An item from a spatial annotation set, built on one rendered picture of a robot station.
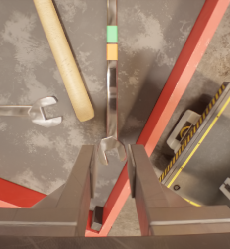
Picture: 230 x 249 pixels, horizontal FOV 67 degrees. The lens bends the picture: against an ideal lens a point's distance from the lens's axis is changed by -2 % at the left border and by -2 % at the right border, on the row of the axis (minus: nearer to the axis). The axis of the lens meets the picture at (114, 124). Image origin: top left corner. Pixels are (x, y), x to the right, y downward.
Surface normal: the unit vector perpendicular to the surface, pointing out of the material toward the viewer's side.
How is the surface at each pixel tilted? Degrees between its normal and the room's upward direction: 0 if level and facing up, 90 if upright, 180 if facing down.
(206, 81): 0
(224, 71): 0
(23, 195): 90
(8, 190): 90
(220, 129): 0
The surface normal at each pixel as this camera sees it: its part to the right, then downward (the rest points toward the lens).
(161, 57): 0.01, 0.27
